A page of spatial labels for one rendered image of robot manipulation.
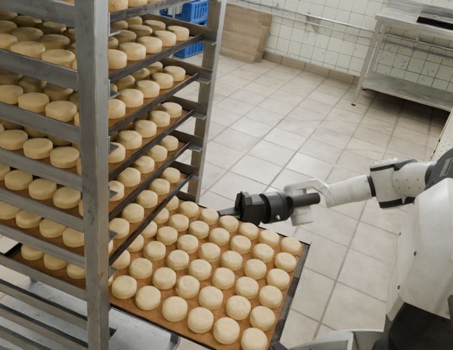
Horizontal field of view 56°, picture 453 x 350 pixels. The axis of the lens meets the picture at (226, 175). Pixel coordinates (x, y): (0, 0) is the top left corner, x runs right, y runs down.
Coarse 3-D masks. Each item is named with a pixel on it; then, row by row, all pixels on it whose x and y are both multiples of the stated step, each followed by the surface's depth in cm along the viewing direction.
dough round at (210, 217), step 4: (208, 208) 113; (200, 212) 112; (204, 212) 111; (208, 212) 112; (212, 212) 112; (216, 212) 112; (200, 216) 110; (204, 216) 110; (208, 216) 110; (212, 216) 111; (216, 216) 111; (200, 220) 111; (204, 220) 110; (208, 220) 109; (212, 220) 110; (216, 220) 111; (208, 224) 110; (212, 224) 110
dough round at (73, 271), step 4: (68, 264) 90; (68, 268) 89; (72, 268) 89; (76, 268) 89; (80, 268) 89; (68, 272) 89; (72, 272) 88; (76, 272) 88; (80, 272) 88; (84, 272) 89; (72, 276) 89; (76, 276) 88; (80, 276) 89; (84, 276) 89
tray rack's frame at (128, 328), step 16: (32, 288) 162; (48, 288) 163; (16, 304) 155; (64, 304) 158; (80, 304) 159; (0, 320) 149; (48, 320) 152; (64, 320) 152; (112, 320) 155; (128, 320) 156; (32, 336) 145; (80, 336) 148; (128, 336) 151; (144, 336) 152; (160, 336) 153
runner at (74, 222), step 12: (0, 192) 79; (12, 192) 78; (12, 204) 80; (24, 204) 78; (36, 204) 77; (48, 216) 77; (60, 216) 76; (72, 216) 75; (72, 228) 77; (108, 228) 73; (108, 240) 75
